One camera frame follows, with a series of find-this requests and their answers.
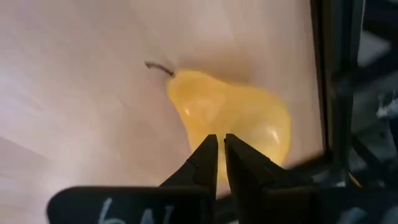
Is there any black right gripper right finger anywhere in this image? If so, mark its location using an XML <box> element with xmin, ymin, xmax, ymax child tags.
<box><xmin>223</xmin><ymin>133</ymin><xmax>398</xmax><ymax>224</ymax></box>

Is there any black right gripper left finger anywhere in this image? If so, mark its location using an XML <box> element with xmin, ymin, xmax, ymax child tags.
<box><xmin>46</xmin><ymin>133</ymin><xmax>219</xmax><ymax>224</ymax></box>

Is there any yellow pear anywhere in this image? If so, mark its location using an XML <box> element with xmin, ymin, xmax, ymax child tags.
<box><xmin>144</xmin><ymin>60</ymin><xmax>292</xmax><ymax>195</ymax></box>

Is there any black aluminium table frame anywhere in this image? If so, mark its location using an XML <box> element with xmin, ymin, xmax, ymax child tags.
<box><xmin>310</xmin><ymin>0</ymin><xmax>398</xmax><ymax>187</ymax></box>

